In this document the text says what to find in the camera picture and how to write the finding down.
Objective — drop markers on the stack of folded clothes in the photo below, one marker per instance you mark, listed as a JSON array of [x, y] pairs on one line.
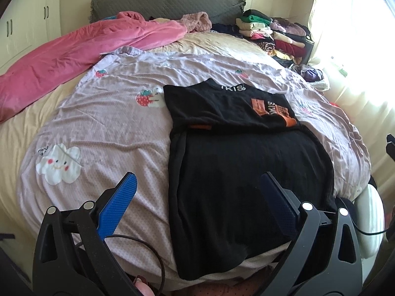
[[277, 37]]

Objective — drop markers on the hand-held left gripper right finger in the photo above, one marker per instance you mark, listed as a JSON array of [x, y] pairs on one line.
[[277, 203]]

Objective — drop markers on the pink blanket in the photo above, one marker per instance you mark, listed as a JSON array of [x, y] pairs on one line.
[[61, 55]]

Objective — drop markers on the white curtain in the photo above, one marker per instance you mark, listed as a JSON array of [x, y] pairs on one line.
[[355, 37]]

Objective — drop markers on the green cloth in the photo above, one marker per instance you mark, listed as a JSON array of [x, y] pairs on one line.
[[342, 71]]

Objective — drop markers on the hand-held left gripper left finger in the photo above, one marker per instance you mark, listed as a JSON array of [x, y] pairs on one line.
[[118, 203]]

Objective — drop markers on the pink fluffy garment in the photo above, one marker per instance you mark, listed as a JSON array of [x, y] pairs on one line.
[[197, 21]]

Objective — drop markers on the red plastic bag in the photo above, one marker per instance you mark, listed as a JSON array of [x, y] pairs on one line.
[[334, 103]]

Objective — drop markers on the black sweater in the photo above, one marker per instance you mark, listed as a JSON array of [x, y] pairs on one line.
[[247, 175]]

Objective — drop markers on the lilac printed quilt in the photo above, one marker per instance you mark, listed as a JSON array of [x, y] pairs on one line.
[[108, 135]]

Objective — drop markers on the grey padded headboard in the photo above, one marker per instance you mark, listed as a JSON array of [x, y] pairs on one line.
[[139, 3]]

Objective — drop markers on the dark navy garment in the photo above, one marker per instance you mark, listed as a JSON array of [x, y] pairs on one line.
[[226, 29]]

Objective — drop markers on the white padded bed frame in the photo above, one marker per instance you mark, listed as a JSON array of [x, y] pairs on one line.
[[370, 209]]

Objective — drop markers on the cream bed sheet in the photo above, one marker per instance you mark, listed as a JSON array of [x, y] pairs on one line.
[[216, 41]]

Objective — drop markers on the white wardrobe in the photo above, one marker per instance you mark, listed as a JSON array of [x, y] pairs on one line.
[[18, 21]]

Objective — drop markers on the person's left hand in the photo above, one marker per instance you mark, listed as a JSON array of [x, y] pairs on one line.
[[145, 288]]

